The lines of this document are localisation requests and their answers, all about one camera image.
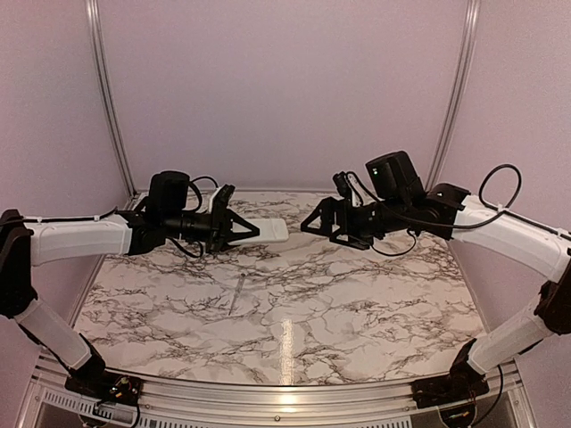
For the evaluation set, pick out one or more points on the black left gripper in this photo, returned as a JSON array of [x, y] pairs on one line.
[[221, 226]]

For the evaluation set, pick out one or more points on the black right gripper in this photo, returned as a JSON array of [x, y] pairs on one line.
[[329, 206]]

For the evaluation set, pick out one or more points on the white remote control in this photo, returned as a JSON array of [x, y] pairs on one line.
[[272, 230]]

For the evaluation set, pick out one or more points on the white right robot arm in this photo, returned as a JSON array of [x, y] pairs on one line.
[[453, 213]]

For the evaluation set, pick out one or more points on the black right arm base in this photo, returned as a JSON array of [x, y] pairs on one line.
[[461, 382]]

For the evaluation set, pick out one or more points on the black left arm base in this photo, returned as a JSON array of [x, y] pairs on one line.
[[105, 385]]

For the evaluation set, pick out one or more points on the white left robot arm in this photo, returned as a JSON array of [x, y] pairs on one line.
[[29, 242]]

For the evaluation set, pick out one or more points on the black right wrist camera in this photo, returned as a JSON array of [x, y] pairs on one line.
[[394, 177]]

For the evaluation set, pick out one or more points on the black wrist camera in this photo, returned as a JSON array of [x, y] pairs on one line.
[[394, 177], [167, 193]]

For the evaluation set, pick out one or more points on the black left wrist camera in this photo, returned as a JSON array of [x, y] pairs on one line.
[[167, 193]]

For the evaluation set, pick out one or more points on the left aluminium frame post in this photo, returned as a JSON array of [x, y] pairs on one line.
[[105, 89]]

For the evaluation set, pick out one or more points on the aluminium frame post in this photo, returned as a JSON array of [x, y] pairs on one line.
[[105, 89], [459, 84]]

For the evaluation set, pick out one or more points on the front aluminium rail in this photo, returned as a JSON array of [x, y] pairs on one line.
[[165, 402]]

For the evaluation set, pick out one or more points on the right aluminium frame post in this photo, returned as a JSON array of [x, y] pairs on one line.
[[459, 84]]

